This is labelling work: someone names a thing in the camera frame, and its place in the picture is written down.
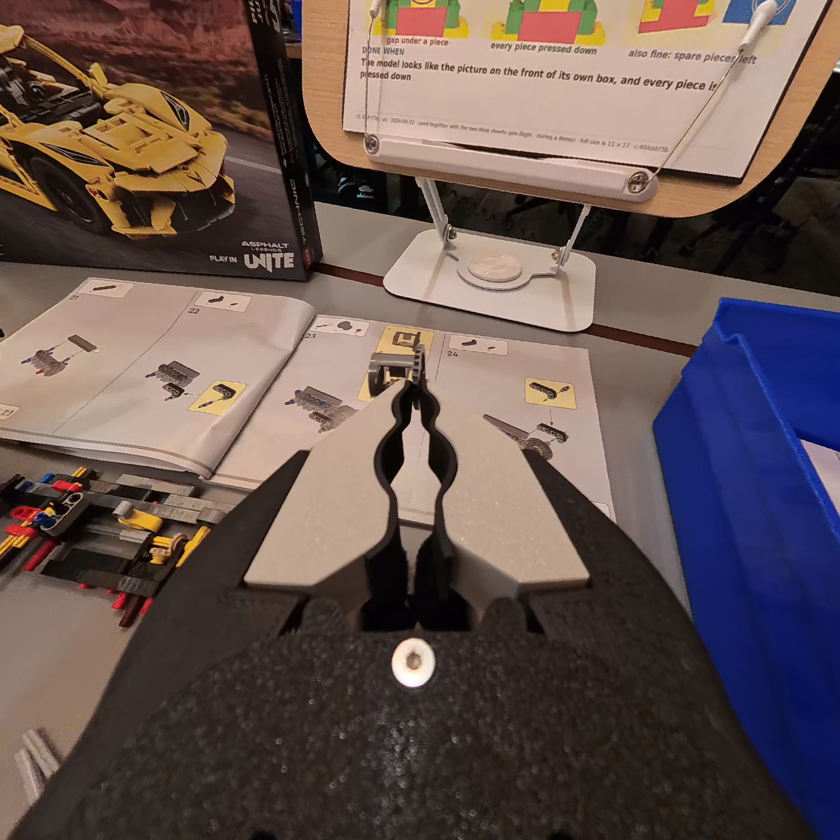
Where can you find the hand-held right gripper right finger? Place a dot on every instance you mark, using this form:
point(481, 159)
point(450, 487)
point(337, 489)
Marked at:
point(518, 518)

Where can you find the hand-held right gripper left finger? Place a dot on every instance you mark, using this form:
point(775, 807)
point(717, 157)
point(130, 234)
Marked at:
point(315, 518)

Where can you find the grey lego differential gear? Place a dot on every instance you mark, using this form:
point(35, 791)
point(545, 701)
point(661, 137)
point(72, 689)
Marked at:
point(397, 367)

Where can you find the lego chassis assembly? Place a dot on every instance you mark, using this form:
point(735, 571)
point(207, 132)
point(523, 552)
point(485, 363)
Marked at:
point(98, 525)

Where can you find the lego set box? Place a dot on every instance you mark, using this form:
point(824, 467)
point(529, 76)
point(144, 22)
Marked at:
point(131, 131)

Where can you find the instruction booklet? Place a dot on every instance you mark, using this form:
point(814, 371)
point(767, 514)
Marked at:
point(197, 394)

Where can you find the blue plastic bin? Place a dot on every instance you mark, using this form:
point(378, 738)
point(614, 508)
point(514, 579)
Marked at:
point(754, 525)

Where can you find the wooden document board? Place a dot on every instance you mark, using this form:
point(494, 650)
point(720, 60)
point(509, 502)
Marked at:
point(328, 131)

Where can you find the printed instruction sheet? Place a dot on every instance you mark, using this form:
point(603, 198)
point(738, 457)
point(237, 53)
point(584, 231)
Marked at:
point(558, 65)

